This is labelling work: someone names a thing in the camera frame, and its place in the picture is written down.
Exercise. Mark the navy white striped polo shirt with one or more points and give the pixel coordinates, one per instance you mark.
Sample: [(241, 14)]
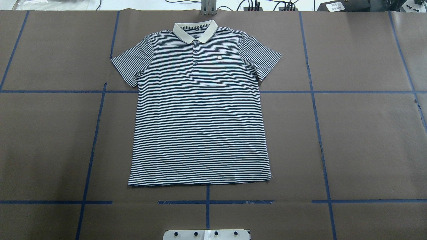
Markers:
[(199, 116)]

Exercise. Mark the black box with label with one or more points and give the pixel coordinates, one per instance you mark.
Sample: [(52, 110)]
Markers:
[(345, 6)]

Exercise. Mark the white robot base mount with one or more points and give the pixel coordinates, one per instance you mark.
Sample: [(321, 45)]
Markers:
[(207, 234)]

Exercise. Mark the aluminium frame post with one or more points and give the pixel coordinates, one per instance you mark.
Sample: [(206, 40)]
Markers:
[(209, 7)]

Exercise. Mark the grey USB hub orange ports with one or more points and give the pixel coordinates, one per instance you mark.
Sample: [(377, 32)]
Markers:
[(252, 6)]

